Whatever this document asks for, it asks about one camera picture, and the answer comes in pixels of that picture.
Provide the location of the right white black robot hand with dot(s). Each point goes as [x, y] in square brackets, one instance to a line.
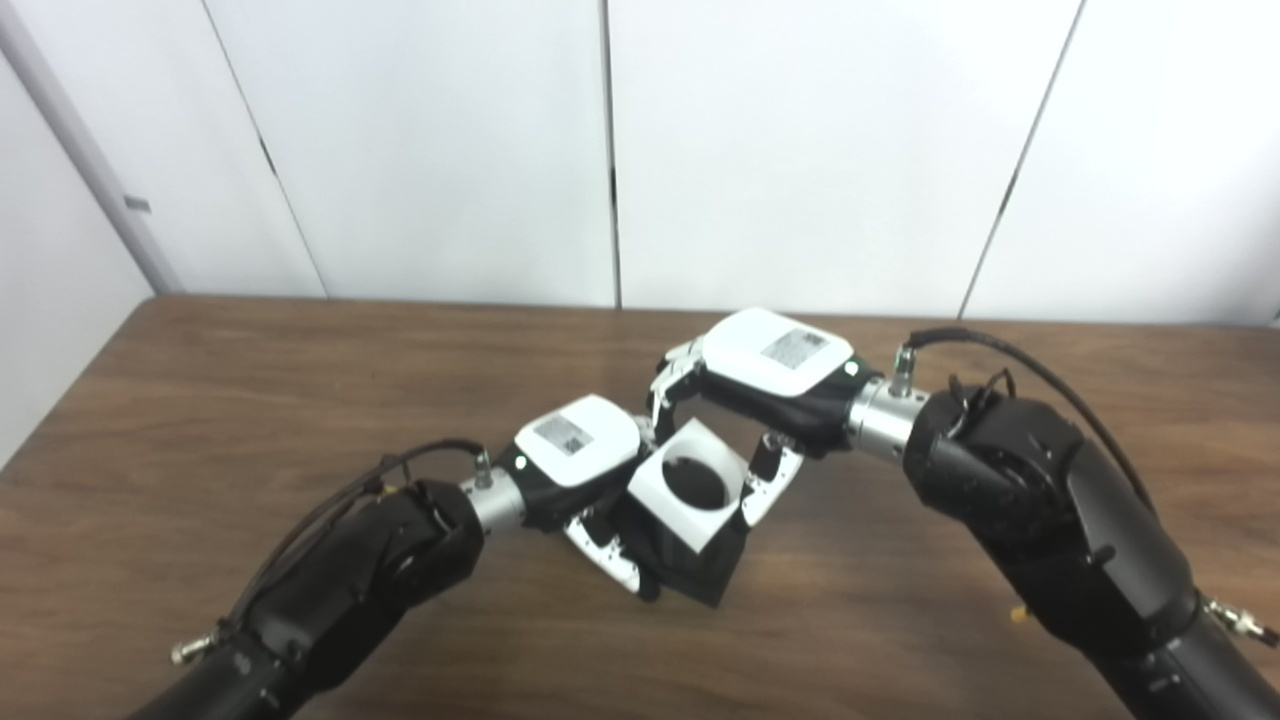
[775, 355]

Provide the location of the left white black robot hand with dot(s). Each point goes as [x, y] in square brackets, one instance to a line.
[580, 440]

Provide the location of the white square piece with hole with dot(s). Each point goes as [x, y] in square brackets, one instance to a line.
[660, 495]

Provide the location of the black cylinder peg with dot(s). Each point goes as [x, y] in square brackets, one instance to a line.
[705, 575]

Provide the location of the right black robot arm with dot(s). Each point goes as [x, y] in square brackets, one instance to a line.
[1050, 500]

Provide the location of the small grey wall tag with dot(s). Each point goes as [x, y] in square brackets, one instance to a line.
[137, 204]

